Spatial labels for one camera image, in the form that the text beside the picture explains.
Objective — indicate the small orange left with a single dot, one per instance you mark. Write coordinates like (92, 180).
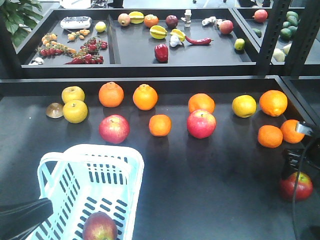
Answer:
(270, 136)

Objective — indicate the small orange centre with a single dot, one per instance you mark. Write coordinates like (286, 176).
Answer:
(160, 125)

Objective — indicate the black wooden produce stand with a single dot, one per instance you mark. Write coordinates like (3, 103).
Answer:
(223, 187)

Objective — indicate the small orange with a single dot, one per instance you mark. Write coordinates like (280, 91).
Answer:
(160, 125)
(290, 135)
(270, 136)

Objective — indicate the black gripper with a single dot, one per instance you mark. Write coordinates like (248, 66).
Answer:
(310, 154)

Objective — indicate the red apple left centre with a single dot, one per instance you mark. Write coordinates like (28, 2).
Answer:
(114, 129)

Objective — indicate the red chili pepper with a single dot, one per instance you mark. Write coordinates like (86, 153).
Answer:
(199, 42)

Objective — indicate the green potted plant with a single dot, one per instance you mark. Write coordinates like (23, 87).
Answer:
(20, 17)

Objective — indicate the large orange grapefruit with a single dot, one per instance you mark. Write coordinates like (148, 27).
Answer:
(201, 101)

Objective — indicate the orange with knob centre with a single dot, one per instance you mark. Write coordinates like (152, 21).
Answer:
(145, 97)

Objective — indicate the orange with knob left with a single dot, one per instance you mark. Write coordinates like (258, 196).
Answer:
(111, 95)

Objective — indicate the small orange right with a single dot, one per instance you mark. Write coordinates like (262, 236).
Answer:
(290, 135)

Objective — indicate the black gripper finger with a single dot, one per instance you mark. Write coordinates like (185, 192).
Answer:
(18, 221)

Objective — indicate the light blue plastic basket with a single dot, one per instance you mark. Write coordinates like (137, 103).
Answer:
(85, 179)

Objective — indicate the yellow pear apple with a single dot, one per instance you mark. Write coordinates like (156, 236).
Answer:
(75, 111)
(72, 93)

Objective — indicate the yellow pear apple front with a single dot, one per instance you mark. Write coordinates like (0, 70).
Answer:
(75, 111)

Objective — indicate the yellow pear apple back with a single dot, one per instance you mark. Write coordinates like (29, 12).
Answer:
(72, 93)

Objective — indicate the red bell pepper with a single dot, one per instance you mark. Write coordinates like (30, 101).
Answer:
(161, 53)

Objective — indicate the dark red apple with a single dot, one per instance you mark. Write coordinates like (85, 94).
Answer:
(304, 187)
(99, 226)

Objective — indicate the yellow round citrus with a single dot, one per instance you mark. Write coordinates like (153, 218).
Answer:
(244, 106)

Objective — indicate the dark red apple front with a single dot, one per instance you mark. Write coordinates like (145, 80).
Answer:
(99, 226)

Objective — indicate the large orange with knob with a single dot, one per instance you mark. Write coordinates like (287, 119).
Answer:
(273, 103)

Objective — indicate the red apple left tray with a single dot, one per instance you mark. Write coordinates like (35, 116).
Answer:
(201, 124)

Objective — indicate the brown mushroom cap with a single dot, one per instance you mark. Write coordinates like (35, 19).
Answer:
(54, 110)

